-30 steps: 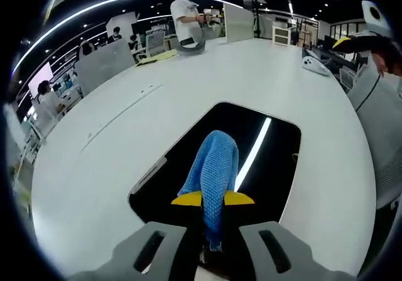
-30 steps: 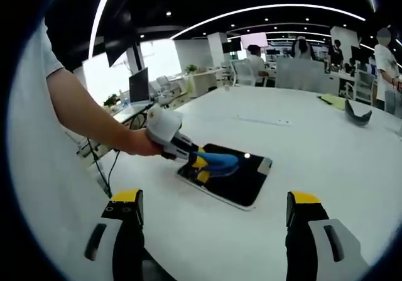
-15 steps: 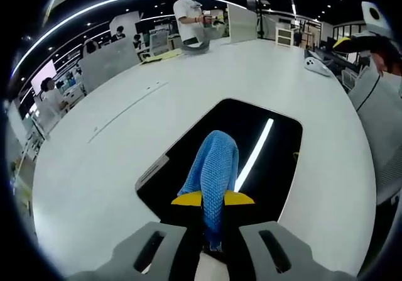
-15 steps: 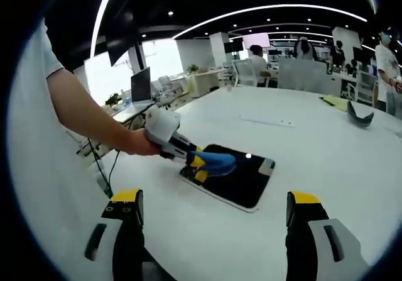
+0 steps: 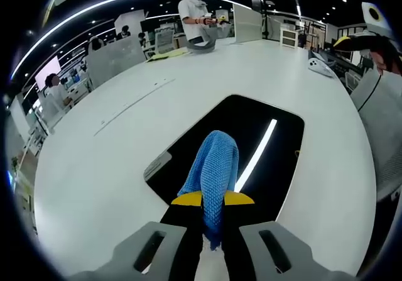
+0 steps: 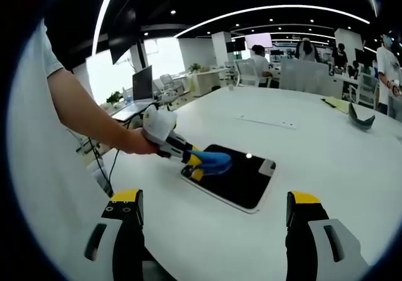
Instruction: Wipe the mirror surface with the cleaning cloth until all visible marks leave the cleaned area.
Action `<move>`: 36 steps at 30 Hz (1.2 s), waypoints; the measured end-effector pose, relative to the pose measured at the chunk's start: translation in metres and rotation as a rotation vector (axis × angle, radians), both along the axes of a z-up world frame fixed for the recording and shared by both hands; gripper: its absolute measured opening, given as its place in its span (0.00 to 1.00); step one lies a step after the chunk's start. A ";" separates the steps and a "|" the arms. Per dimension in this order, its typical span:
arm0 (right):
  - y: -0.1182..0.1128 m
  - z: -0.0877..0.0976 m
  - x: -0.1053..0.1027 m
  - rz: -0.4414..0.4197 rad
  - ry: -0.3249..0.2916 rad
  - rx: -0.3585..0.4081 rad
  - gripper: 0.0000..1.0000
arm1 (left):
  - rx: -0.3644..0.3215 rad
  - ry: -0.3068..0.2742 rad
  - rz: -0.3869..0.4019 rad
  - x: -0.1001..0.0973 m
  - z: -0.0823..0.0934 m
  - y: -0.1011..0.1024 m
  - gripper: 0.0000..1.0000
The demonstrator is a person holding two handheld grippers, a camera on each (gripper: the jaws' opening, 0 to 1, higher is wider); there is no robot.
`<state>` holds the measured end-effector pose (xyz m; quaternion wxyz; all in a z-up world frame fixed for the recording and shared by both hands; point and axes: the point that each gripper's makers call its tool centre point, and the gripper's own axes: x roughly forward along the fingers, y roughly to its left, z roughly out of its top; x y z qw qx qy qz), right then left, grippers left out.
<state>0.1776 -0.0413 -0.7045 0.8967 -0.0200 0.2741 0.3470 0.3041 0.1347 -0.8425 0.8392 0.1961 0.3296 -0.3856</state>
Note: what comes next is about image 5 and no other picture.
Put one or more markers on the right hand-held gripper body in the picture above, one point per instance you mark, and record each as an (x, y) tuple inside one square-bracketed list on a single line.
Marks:
[(377, 20)]

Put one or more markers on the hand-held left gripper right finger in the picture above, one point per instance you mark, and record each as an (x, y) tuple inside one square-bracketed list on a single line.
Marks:
[(238, 240)]

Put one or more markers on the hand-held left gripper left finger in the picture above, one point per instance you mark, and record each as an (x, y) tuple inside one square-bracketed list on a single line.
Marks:
[(182, 240)]

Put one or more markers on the blue cleaning cloth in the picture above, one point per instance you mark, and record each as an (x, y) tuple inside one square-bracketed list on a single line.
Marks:
[(216, 168)]

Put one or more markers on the black tablet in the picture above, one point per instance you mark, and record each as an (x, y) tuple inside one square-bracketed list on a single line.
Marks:
[(251, 114)]

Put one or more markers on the yellow cloth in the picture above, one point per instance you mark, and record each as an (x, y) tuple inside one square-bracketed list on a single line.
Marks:
[(166, 55)]

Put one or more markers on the person's right hand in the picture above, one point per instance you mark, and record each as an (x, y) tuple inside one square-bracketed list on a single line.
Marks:
[(384, 59)]

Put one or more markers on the white flat device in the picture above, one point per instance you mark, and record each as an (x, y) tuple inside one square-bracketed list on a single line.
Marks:
[(320, 68)]

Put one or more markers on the white low cabinet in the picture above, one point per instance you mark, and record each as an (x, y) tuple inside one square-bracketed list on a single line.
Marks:
[(289, 37)]

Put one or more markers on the black hanging screen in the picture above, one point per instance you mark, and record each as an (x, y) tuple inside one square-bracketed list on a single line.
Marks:
[(256, 1)]

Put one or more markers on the white upright panel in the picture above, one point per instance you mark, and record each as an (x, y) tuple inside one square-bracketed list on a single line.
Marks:
[(248, 23)]

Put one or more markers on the dark grey curved object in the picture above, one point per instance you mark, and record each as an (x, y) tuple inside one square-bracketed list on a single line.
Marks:
[(204, 46)]

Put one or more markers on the grey partition panel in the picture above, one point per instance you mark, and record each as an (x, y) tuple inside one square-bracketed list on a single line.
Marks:
[(116, 59)]

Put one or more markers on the white office chair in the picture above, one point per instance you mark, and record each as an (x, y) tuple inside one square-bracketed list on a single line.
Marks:
[(163, 40)]

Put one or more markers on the pink wall screen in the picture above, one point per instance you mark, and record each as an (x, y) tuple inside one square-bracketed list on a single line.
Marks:
[(47, 72)]

